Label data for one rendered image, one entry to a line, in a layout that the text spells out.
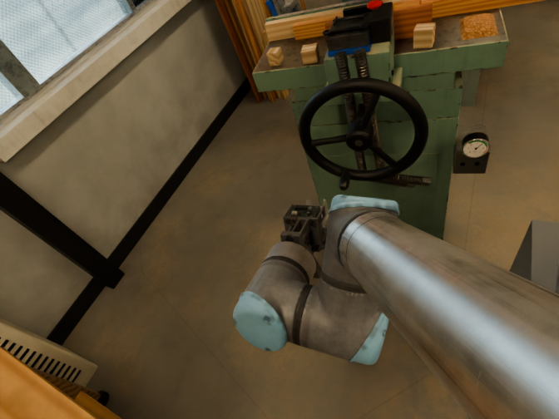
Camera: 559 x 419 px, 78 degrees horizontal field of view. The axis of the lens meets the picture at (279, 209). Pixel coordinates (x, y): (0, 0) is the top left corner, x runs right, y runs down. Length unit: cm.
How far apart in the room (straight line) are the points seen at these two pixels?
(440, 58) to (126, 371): 161
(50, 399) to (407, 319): 104
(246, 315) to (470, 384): 35
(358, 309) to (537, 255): 57
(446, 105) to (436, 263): 76
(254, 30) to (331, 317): 215
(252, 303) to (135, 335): 133
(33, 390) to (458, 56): 136
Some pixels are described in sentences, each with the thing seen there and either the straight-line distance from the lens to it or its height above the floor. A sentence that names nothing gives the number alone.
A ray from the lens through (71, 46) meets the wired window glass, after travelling 198.
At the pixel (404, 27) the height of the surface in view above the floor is 93.
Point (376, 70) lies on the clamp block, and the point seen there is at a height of 92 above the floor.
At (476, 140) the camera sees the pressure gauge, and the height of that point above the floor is 68.
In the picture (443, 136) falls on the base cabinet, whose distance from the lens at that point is 106.
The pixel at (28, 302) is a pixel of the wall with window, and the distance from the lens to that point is 190.
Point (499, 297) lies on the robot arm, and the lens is 22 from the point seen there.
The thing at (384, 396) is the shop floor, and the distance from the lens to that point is 136.
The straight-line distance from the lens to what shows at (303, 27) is 109.
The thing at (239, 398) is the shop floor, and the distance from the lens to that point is 146.
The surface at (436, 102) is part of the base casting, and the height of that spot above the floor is 76.
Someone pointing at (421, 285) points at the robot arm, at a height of 110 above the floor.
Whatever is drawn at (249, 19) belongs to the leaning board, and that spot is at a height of 57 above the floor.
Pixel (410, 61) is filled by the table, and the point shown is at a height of 88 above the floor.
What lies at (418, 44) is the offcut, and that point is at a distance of 93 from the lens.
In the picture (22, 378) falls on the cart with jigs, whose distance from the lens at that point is 129.
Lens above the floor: 133
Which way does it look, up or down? 47 degrees down
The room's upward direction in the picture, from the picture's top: 23 degrees counter-clockwise
